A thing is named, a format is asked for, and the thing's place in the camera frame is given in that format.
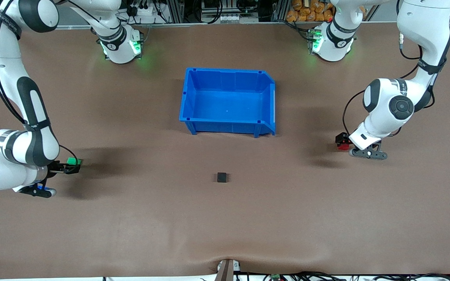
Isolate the blue plastic storage bin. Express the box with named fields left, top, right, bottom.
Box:
left=179, top=67, right=277, bottom=139

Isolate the bag of orange buns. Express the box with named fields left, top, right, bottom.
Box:
left=286, top=0, right=335, bottom=23

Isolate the brown table mat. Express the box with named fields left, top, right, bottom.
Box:
left=0, top=21, right=450, bottom=280

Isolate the white device box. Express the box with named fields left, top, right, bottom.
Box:
left=220, top=13, right=260, bottom=23

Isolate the white power strip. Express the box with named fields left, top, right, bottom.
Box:
left=125, top=0, right=159, bottom=18

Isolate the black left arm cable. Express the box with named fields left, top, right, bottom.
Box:
left=342, top=0, right=437, bottom=138

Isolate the black cable bundle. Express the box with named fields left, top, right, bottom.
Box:
left=236, top=271, right=450, bottom=281

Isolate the brown post with metal bracket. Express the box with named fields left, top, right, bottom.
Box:
left=215, top=258, right=241, bottom=281

